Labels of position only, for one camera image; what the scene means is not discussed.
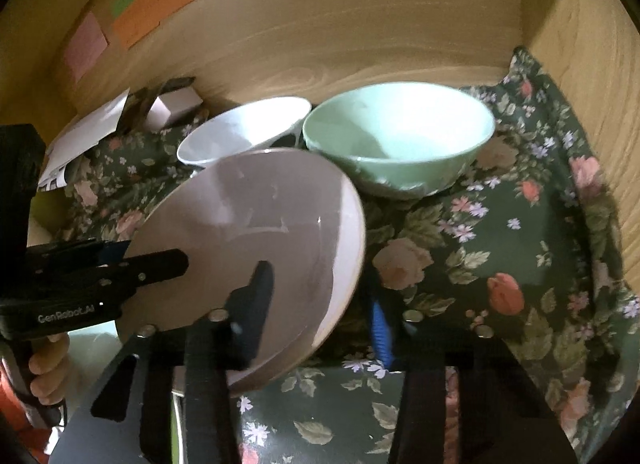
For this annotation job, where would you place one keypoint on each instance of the pink bowl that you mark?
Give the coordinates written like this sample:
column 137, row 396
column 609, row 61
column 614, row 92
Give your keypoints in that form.
column 250, row 224

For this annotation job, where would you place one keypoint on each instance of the white bowl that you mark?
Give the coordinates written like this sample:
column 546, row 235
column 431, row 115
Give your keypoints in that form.
column 235, row 133

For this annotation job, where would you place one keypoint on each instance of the floral tablecloth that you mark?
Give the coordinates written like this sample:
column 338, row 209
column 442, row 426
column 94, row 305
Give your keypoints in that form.
column 500, row 244

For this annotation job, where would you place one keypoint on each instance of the stack of white papers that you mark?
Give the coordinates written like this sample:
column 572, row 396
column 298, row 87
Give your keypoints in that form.
column 85, row 138

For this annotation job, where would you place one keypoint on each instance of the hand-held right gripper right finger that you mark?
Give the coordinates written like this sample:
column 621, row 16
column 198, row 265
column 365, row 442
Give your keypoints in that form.
column 380, row 329

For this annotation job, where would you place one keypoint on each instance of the green bowl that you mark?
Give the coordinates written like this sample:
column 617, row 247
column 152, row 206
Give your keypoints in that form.
column 400, row 128

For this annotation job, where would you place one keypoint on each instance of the pink sticky note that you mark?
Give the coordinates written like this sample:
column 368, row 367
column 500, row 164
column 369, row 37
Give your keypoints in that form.
column 85, row 46

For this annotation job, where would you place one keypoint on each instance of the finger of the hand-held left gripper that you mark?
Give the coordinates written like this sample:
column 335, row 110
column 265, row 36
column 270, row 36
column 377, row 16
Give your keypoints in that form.
column 150, row 266
column 112, row 250

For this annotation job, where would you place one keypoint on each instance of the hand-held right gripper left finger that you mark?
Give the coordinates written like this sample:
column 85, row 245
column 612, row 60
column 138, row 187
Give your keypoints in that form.
column 250, row 314

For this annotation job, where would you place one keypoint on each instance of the person's left hand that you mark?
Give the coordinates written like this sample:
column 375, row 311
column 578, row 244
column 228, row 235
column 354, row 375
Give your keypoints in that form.
column 47, row 374

